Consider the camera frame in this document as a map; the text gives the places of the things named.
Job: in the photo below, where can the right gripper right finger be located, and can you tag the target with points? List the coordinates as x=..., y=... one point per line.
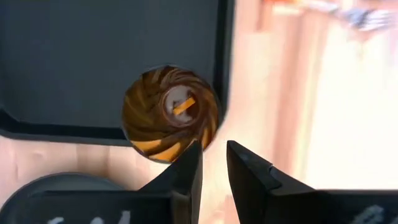
x=255, y=193

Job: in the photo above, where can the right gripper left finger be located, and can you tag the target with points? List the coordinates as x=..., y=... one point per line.
x=183, y=186

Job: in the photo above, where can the amber faceted glass cup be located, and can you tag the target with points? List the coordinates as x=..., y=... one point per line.
x=149, y=118

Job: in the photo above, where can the round black plate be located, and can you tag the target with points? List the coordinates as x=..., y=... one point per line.
x=62, y=183

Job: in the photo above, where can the black plastic serving tray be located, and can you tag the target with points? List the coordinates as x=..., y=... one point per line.
x=93, y=62

